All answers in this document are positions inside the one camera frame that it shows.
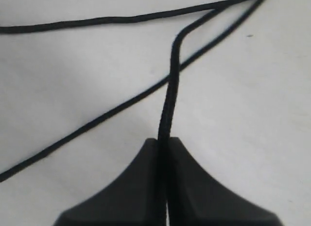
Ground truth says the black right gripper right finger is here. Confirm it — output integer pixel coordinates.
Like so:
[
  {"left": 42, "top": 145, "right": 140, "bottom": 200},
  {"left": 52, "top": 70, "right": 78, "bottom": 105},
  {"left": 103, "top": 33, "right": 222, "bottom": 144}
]
[{"left": 167, "top": 138, "right": 282, "bottom": 226}]

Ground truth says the black rope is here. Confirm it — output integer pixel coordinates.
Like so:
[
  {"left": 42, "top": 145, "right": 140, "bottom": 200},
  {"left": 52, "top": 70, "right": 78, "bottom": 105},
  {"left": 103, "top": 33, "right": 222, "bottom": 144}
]
[
  {"left": 0, "top": 0, "right": 272, "bottom": 183},
  {"left": 156, "top": 0, "right": 270, "bottom": 226},
  {"left": 0, "top": 0, "right": 262, "bottom": 35}
]

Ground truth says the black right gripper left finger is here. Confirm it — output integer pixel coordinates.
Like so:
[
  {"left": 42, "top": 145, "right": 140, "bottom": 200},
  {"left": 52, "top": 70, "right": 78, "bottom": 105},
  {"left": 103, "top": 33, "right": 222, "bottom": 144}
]
[{"left": 54, "top": 139, "right": 167, "bottom": 226}]

